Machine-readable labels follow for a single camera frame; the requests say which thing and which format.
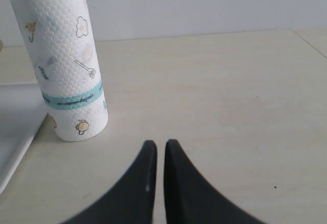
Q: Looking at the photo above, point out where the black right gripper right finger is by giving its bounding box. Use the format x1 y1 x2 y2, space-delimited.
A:
164 139 262 223

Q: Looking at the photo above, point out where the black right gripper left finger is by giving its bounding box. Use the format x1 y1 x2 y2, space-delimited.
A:
65 140 157 223

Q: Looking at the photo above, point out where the printed white paper towel roll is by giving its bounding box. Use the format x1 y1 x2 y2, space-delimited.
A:
10 0 108 142

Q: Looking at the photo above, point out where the white plastic tray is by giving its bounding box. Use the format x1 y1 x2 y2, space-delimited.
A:
1 82 47 192

